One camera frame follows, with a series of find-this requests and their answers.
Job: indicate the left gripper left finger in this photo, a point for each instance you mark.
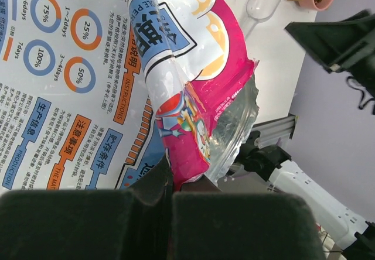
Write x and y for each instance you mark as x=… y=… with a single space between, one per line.
x=90 y=224

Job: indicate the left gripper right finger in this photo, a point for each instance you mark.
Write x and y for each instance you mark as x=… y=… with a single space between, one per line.
x=210 y=224

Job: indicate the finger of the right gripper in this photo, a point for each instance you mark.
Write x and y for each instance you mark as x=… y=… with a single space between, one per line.
x=346 y=45

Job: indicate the clear plastic scoop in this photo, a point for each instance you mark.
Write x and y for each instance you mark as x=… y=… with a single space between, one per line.
x=255 y=12

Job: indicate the cat food bag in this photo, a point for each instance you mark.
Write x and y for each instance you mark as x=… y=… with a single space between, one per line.
x=95 y=92

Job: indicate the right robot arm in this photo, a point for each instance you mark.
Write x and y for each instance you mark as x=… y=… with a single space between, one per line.
x=353 y=235

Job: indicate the aluminium frame rail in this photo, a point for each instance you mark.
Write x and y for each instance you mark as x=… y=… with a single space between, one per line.
x=277 y=131

